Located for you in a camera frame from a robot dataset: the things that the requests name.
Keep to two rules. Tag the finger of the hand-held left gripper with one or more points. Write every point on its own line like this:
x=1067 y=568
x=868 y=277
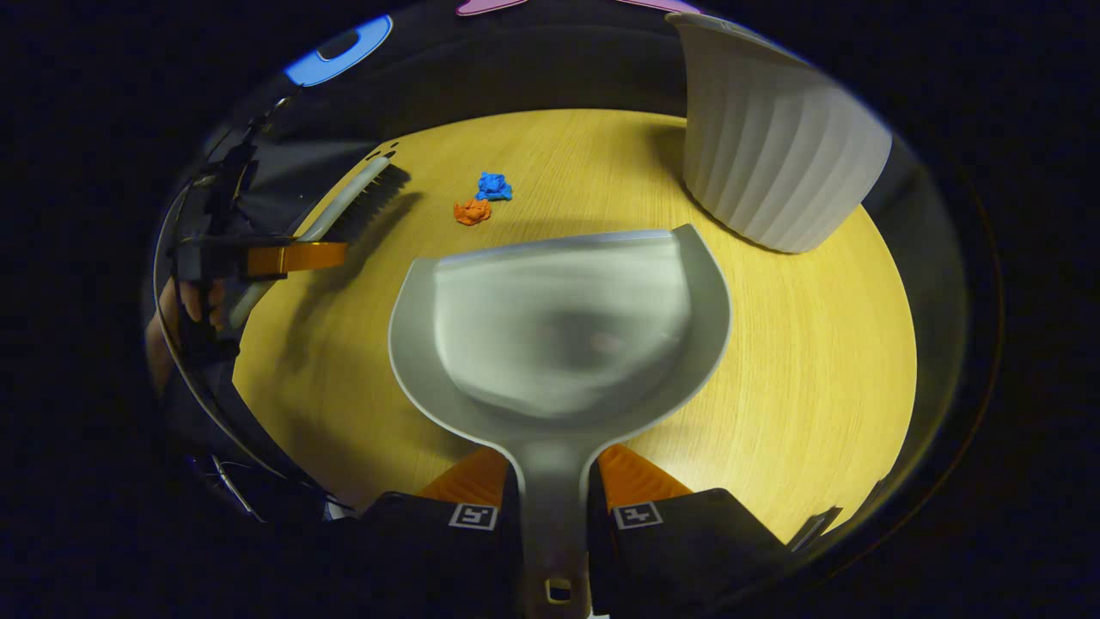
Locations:
x=296 y=258

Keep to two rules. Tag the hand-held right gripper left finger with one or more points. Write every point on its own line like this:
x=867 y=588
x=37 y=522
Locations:
x=447 y=559

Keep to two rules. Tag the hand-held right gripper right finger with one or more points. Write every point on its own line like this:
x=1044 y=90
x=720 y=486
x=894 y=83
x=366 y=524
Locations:
x=687 y=550

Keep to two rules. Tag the small white broom black bristles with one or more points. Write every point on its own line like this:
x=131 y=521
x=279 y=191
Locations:
x=365 y=202

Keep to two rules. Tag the orange paper ball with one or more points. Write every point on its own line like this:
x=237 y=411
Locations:
x=472 y=212

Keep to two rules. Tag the blue paper ball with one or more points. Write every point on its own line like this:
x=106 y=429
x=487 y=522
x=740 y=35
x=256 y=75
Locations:
x=494 y=186

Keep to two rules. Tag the white plastic dustpan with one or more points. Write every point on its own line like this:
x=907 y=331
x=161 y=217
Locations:
x=559 y=344

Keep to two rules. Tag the white ribbed garbage bin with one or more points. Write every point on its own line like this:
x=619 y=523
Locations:
x=773 y=146

